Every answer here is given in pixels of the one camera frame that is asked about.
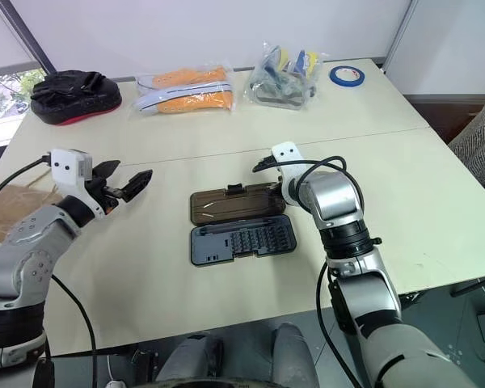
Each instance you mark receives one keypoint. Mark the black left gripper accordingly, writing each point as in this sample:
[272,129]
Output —
[105,194]

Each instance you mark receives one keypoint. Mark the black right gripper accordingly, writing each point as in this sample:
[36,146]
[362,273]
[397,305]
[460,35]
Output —
[277,190]

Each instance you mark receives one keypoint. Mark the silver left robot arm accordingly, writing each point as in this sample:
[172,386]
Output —
[28,250]

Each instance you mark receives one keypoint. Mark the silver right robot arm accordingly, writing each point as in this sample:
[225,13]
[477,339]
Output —
[335,198]

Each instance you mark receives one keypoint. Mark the black screwdriver bit case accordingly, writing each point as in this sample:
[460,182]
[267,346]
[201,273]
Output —
[210,254]

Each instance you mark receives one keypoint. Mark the clear plastic bag of items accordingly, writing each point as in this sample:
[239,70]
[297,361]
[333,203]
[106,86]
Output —
[279,91]

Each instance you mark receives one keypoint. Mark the black pad with red base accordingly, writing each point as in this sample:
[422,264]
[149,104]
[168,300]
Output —
[77,105]

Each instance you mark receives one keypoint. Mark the clear plastic shoe bag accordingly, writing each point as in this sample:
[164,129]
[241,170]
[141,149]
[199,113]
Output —
[186,109]

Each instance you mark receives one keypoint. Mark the orange canvas shoe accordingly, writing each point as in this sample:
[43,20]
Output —
[190,103]
[186,77]

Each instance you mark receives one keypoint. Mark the blue tape roll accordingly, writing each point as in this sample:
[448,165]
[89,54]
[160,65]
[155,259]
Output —
[339,80]

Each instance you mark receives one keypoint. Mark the yellow and blue packet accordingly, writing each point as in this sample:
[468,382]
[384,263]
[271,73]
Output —
[309,60]

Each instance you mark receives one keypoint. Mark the dark brown cabinet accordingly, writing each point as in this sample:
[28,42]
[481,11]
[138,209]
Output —
[444,113]

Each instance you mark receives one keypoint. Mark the grey right robot thigh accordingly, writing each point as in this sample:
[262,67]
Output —
[293,351]

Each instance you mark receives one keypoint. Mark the grey robot thigh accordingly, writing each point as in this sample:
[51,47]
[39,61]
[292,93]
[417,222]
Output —
[293,351]
[190,355]

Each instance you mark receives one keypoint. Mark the grey left robot thigh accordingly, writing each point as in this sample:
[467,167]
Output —
[190,355]

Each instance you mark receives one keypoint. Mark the grey patterned cushion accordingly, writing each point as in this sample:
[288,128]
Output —
[479,141]

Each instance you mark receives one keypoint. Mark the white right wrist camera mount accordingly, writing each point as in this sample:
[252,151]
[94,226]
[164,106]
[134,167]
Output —
[286,155]

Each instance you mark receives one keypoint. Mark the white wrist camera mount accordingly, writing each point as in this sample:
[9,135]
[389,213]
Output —
[286,155]
[64,165]

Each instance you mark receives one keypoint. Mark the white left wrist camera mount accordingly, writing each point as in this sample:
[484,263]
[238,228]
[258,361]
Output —
[64,165]

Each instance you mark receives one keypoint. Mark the black window frame bar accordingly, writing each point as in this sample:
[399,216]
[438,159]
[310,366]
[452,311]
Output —
[24,34]

